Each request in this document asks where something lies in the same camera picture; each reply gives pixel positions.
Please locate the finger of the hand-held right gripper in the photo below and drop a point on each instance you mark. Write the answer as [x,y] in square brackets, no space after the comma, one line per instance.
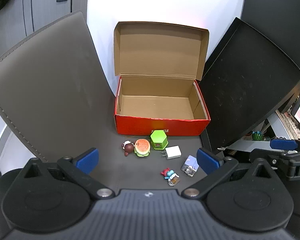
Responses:
[270,156]
[283,144]

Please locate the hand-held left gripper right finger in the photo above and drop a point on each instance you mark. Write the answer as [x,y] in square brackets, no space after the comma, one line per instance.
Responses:
[207,161]

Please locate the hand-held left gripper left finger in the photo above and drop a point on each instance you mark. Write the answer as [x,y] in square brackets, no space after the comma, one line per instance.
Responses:
[87,160]

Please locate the pale purple cube toy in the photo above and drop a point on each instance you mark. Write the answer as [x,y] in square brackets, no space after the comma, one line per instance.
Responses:
[190,164]

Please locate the white charger plug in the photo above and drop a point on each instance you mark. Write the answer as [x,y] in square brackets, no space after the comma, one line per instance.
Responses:
[173,152]

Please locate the blue figure toy red hat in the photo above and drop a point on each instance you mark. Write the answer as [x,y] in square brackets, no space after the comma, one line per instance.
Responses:
[170,175]

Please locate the brown figure toy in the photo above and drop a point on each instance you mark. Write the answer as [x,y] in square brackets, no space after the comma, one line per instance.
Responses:
[128,149]

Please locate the green hexagonal box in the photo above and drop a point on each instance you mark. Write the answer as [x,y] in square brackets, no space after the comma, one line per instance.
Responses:
[158,140]

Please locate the burger toy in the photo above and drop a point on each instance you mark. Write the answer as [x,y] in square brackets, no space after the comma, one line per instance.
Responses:
[142,148]

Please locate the red cardboard box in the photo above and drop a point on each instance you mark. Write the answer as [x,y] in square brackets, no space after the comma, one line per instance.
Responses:
[152,105]

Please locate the watermelon toy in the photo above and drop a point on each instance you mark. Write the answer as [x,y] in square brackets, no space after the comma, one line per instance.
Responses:
[257,136]

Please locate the black mat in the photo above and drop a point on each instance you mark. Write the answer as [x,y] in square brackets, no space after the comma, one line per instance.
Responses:
[245,80]

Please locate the black backdrop panel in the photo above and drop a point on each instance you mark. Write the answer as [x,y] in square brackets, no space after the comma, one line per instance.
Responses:
[277,10]

